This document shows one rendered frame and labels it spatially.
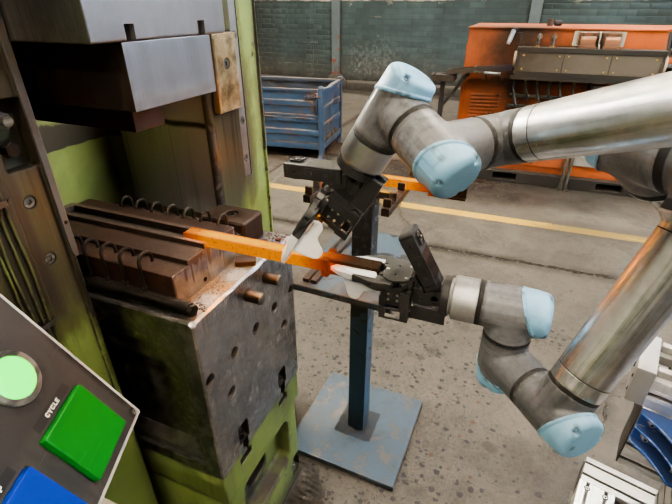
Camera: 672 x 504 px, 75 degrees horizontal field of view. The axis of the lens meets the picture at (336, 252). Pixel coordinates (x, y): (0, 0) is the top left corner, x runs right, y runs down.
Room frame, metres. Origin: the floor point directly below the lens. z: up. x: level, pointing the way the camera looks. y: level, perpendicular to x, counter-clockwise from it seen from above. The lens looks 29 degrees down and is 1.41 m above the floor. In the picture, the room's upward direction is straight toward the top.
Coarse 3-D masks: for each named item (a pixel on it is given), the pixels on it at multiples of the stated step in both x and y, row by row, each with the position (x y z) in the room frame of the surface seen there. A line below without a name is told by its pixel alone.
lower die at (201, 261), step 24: (72, 216) 0.90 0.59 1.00; (144, 216) 0.91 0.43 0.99; (168, 216) 0.91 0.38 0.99; (120, 240) 0.80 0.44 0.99; (144, 240) 0.80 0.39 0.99; (168, 240) 0.80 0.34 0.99; (192, 240) 0.78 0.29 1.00; (96, 264) 0.74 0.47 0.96; (144, 264) 0.72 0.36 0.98; (168, 264) 0.72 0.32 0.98; (192, 264) 0.73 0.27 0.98; (216, 264) 0.79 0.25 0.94; (168, 288) 0.68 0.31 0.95; (192, 288) 0.72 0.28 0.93
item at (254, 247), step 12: (192, 228) 0.82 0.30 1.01; (204, 240) 0.78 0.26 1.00; (216, 240) 0.77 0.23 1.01; (228, 240) 0.76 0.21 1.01; (240, 240) 0.76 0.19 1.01; (252, 240) 0.76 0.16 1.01; (240, 252) 0.75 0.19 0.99; (252, 252) 0.74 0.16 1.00; (264, 252) 0.73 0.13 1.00; (276, 252) 0.72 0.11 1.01; (324, 252) 0.71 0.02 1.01; (336, 252) 0.71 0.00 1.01; (300, 264) 0.70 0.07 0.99; (312, 264) 0.69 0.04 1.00; (324, 264) 0.67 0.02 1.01; (348, 264) 0.66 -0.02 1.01; (360, 264) 0.66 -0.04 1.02; (372, 264) 0.66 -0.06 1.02; (324, 276) 0.67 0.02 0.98
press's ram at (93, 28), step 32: (0, 0) 0.68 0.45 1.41; (32, 0) 0.66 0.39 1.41; (64, 0) 0.64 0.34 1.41; (96, 0) 0.65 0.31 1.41; (128, 0) 0.70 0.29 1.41; (160, 0) 0.76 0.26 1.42; (192, 0) 0.83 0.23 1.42; (32, 32) 0.67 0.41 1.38; (64, 32) 0.64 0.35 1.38; (96, 32) 0.64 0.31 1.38; (128, 32) 0.70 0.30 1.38; (160, 32) 0.75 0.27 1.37; (192, 32) 0.82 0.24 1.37
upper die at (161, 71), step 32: (32, 64) 0.75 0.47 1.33; (64, 64) 0.72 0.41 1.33; (96, 64) 0.69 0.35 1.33; (128, 64) 0.68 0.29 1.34; (160, 64) 0.74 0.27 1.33; (192, 64) 0.81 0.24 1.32; (32, 96) 0.76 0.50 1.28; (64, 96) 0.73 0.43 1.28; (96, 96) 0.70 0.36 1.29; (128, 96) 0.68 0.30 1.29; (160, 96) 0.72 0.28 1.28; (192, 96) 0.79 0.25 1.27
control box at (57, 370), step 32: (0, 320) 0.36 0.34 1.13; (0, 352) 0.33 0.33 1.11; (32, 352) 0.36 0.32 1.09; (64, 352) 0.38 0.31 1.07; (64, 384) 0.35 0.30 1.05; (96, 384) 0.38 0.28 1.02; (0, 416) 0.28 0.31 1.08; (32, 416) 0.30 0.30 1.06; (128, 416) 0.37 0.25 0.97; (0, 448) 0.26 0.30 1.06; (32, 448) 0.28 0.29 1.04; (0, 480) 0.24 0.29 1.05; (64, 480) 0.27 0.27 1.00
